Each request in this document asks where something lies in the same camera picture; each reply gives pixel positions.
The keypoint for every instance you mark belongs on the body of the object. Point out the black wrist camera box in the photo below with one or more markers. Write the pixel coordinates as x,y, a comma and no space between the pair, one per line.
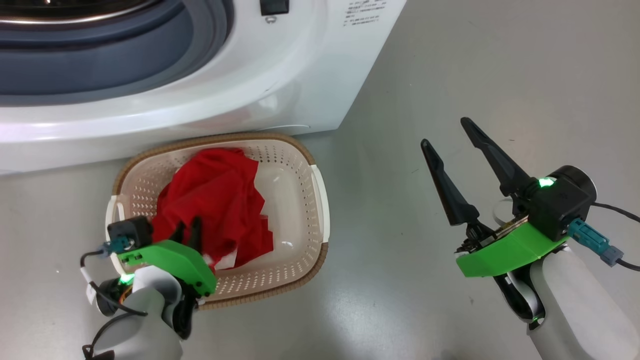
130,230
562,205

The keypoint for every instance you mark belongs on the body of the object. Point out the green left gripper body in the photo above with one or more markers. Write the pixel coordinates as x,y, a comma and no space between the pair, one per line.
175,257

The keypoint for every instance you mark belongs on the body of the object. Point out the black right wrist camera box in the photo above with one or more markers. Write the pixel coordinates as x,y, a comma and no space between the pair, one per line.
562,205

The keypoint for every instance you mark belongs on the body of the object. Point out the cream perforated basket brown rim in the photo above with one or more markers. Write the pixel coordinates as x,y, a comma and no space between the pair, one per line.
295,200

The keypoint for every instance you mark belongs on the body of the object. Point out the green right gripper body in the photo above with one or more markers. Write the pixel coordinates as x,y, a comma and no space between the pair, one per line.
510,250

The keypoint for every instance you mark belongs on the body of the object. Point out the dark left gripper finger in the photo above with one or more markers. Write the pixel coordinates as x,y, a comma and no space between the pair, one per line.
195,232
179,235

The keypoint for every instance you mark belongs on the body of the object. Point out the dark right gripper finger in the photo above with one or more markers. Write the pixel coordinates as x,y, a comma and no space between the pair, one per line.
452,195
500,162

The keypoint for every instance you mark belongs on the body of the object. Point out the white front-load washing machine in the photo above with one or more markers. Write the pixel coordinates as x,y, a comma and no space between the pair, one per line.
200,115

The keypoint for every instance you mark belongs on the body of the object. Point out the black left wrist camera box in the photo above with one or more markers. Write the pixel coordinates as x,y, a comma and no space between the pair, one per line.
130,230

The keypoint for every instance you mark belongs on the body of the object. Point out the red cloth garment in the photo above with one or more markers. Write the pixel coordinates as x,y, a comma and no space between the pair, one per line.
215,200

